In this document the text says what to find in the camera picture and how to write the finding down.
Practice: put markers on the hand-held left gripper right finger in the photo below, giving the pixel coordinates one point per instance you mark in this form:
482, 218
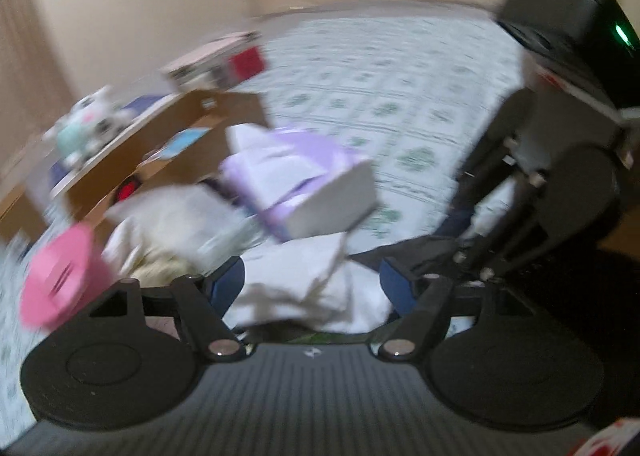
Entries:
397, 286

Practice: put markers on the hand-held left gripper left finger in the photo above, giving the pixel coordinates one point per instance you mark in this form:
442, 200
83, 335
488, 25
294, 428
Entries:
227, 282

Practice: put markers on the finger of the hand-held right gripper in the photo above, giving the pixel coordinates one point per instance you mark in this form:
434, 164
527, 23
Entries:
462, 223
500, 246

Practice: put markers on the purple tissue pack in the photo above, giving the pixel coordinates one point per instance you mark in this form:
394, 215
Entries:
300, 181

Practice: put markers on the cardboard box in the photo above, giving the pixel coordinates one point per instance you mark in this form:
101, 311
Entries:
165, 136

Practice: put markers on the yellow towel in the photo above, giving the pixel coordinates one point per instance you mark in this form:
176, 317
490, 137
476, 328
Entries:
160, 270

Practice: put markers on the white fluffy cloth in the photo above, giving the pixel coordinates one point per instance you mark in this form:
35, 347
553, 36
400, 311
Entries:
170, 221

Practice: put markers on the light blue packet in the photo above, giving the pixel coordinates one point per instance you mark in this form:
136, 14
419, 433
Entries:
180, 143

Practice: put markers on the pink lidded cup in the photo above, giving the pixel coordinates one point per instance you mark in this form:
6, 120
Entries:
62, 276

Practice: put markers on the white plush toy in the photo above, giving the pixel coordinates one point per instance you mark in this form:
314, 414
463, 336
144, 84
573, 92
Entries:
90, 126

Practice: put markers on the white and red box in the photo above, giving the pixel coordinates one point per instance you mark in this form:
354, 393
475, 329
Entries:
200, 58

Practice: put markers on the beige curtain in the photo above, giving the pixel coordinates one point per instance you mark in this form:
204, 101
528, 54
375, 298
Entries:
25, 61

